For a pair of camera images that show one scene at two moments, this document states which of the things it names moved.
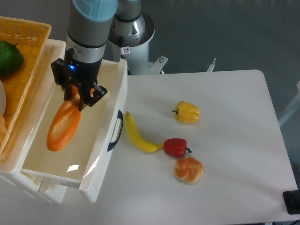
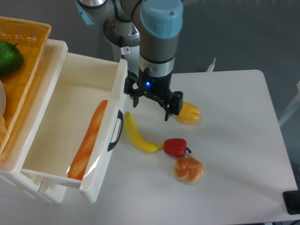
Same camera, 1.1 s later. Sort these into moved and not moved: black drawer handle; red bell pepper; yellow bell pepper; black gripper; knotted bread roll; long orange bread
Moved: long orange bread; black gripper
Not moved: knotted bread roll; black drawer handle; red bell pepper; yellow bell pepper
